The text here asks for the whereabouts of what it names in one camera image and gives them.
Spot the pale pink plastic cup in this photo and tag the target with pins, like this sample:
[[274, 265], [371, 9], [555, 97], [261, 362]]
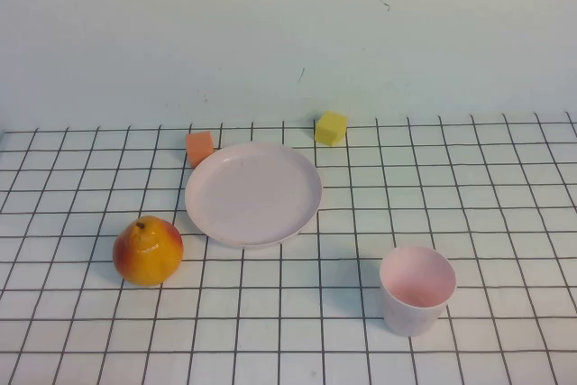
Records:
[[408, 313]]

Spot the pale pink round plate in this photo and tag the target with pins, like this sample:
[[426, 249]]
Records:
[[252, 195]]

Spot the yellow foam cube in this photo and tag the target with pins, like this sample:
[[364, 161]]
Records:
[[330, 130]]

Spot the orange foam cube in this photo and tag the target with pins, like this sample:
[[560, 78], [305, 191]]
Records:
[[199, 145]]

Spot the yellow red pear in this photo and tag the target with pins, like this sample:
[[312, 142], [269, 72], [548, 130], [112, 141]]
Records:
[[146, 256]]

